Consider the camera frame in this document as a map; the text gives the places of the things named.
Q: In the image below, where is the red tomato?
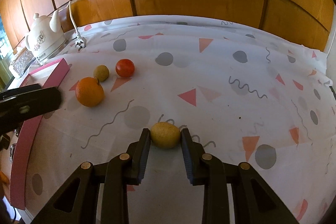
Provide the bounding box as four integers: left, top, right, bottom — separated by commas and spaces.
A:
115, 59, 135, 78

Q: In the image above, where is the orange tangerine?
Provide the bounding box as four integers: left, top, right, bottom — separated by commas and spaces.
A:
75, 77, 105, 107

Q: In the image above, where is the silver ornate tissue box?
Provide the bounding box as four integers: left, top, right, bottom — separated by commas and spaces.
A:
9, 47, 35, 78

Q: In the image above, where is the yellow-green small round fruit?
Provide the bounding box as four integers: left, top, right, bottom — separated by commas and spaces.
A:
150, 122, 181, 149

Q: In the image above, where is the pink shallow tray box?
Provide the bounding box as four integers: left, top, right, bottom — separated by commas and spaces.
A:
9, 58, 70, 210

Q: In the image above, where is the patterned white tablecloth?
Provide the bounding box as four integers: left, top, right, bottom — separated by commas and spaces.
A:
21, 16, 335, 223

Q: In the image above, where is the white ceramic electric kettle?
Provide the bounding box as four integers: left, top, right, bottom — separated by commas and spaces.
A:
25, 9, 66, 64

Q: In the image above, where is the white kettle power cord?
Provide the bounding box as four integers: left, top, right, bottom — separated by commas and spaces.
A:
68, 1, 87, 51

